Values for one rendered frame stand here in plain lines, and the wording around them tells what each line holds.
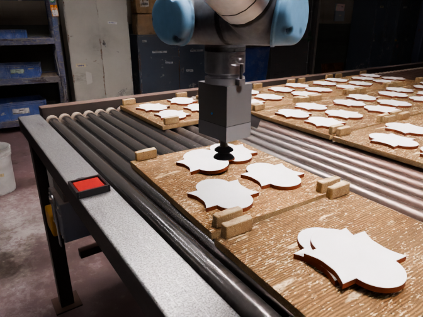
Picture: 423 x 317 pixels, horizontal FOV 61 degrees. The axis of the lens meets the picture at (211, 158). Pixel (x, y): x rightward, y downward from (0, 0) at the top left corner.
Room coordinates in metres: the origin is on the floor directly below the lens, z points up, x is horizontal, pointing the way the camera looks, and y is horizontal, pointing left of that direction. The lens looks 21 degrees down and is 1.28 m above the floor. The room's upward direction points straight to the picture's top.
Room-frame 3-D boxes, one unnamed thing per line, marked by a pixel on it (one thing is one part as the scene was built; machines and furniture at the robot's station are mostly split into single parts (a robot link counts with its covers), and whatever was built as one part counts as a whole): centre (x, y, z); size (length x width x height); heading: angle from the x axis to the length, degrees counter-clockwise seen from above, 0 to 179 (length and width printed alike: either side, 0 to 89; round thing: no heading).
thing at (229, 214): (0.57, -0.03, 0.95); 0.06 x 0.02 x 0.03; 122
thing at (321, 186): (0.71, -0.26, 0.95); 0.06 x 0.02 x 0.03; 122
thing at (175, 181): (0.81, -0.04, 0.93); 0.41 x 0.35 x 0.02; 32
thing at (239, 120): (0.69, -0.04, 1.13); 0.12 x 0.09 x 0.16; 129
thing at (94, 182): (0.76, 0.29, 0.92); 0.06 x 0.06 x 0.01; 35
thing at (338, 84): (2.13, -0.77, 0.94); 0.41 x 0.35 x 0.04; 36
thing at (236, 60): (0.68, -0.03, 1.21); 0.08 x 0.08 x 0.05
